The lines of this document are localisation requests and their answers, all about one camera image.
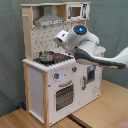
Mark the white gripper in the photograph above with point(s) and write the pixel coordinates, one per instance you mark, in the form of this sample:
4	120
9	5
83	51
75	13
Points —
60	38

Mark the small metal pot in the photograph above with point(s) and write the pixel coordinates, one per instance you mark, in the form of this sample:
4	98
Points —
46	55

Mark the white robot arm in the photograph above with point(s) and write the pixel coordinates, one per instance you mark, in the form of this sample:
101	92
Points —
84	47

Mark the wooden toy kitchen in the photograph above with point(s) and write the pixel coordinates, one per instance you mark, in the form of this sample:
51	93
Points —
40	84

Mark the black stovetop with red burners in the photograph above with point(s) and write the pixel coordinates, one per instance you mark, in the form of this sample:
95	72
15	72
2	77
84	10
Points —
58	58

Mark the grey range hood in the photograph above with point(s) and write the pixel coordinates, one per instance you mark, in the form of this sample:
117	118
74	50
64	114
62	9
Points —
48	18

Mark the toy microwave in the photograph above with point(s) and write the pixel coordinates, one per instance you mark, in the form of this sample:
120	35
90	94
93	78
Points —
77	11

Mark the red left stove knob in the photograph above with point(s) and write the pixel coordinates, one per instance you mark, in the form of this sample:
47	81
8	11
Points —
56	75

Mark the grey ice dispenser panel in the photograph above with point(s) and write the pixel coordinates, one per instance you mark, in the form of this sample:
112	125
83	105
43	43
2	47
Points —
91	73

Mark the toy oven door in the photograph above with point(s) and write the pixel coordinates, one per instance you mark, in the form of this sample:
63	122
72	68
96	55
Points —
64	96

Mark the grey cupboard door handle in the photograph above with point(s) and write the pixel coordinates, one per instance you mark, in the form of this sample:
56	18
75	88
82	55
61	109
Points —
84	83

